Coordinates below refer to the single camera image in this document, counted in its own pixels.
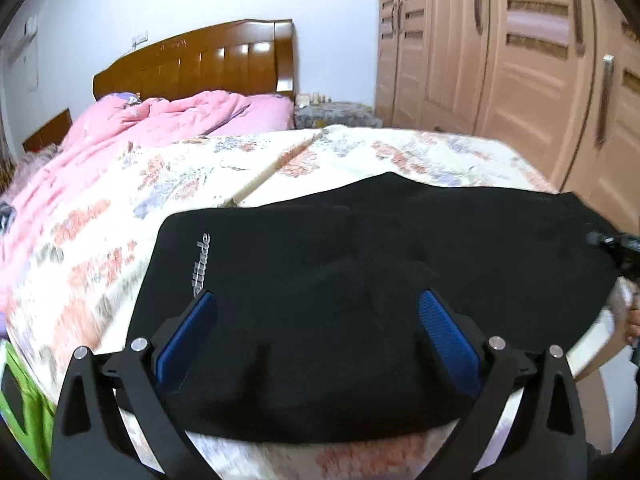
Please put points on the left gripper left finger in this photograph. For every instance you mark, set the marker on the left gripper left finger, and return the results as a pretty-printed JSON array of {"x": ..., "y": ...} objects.
[{"x": 90, "y": 440}]

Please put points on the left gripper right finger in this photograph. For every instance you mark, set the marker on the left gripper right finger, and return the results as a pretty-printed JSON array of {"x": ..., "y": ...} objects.
[{"x": 547, "y": 439}]

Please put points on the black pants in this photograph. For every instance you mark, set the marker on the black pants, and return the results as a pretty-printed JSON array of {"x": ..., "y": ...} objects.
[{"x": 318, "y": 337}]

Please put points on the person right hand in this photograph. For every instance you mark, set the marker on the person right hand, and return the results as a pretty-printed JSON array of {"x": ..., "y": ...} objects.
[{"x": 632, "y": 324}]

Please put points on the green floral fabric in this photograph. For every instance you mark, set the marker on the green floral fabric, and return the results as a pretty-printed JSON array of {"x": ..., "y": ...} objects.
[{"x": 27, "y": 417}]

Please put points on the floral bed sheet mattress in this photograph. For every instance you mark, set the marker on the floral bed sheet mattress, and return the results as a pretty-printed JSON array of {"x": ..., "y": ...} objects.
[{"x": 73, "y": 260}]

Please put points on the wooden wardrobe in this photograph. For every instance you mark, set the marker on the wooden wardrobe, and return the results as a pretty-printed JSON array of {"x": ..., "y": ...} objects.
[{"x": 557, "y": 80}]

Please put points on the small wooden headboard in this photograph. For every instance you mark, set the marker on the small wooden headboard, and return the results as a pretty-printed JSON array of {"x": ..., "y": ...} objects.
[{"x": 53, "y": 132}]

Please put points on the pink quilt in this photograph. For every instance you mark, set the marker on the pink quilt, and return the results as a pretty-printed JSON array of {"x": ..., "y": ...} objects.
[{"x": 125, "y": 119}]

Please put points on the white air conditioner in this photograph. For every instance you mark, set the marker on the white air conditioner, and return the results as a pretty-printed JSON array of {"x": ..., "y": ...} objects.
[{"x": 15, "y": 47}]

